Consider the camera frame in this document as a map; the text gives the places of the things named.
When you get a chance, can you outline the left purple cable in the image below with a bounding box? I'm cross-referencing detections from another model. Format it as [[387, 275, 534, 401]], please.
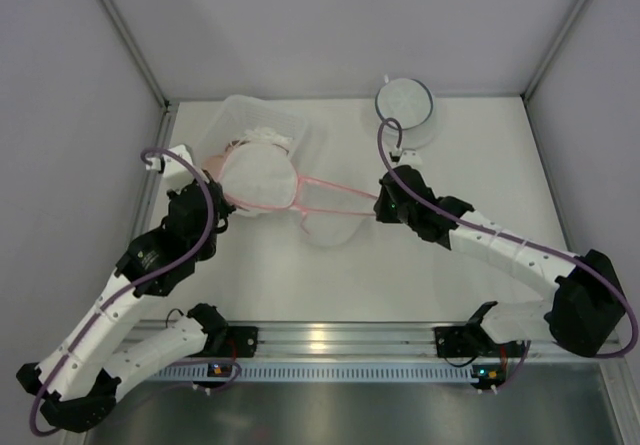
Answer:
[[29, 147, 241, 437]]

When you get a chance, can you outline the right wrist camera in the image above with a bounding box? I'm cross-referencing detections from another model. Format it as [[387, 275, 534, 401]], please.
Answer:
[[389, 149, 423, 169]]

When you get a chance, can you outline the left aluminium frame post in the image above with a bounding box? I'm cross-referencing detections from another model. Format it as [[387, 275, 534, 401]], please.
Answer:
[[79, 0, 174, 111]]

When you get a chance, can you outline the white perforated plastic basket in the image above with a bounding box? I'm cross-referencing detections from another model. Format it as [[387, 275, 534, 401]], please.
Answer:
[[192, 95, 309, 165]]

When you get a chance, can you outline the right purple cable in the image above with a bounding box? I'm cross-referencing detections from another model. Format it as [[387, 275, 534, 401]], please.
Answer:
[[375, 117, 640, 391]]

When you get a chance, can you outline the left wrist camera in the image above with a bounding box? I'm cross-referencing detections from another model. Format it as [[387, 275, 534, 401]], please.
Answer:
[[141, 144, 203, 190]]

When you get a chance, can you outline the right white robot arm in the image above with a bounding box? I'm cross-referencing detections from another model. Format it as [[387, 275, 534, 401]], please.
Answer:
[[374, 165, 626, 358]]

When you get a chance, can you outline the grey slotted cable duct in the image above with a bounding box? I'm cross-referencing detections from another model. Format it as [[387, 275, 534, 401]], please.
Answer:
[[149, 362, 506, 382]]

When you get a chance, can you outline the aluminium frame post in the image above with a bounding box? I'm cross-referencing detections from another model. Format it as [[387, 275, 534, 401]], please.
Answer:
[[79, 0, 174, 111], [519, 0, 614, 101]]

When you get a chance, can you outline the purple cable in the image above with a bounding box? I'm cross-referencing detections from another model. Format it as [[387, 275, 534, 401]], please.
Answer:
[[29, 147, 241, 437], [375, 117, 640, 391]]

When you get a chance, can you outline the blue-trimmed mesh laundry bag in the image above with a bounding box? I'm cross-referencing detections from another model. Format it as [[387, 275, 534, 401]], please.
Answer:
[[374, 75, 436, 149]]

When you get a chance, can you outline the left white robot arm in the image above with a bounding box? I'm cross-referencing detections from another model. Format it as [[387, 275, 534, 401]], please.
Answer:
[[16, 179, 258, 433]]

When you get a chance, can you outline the pink-trimmed mesh laundry bag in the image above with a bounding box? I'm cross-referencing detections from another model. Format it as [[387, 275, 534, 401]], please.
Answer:
[[218, 144, 376, 247]]

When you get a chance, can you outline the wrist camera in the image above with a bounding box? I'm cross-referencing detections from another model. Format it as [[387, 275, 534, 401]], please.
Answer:
[[389, 149, 423, 169], [141, 144, 203, 190]]

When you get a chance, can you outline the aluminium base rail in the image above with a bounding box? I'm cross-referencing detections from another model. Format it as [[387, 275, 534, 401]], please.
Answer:
[[124, 320, 556, 359]]

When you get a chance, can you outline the right aluminium frame post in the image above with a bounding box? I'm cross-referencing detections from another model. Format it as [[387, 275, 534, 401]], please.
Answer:
[[519, 0, 614, 101]]

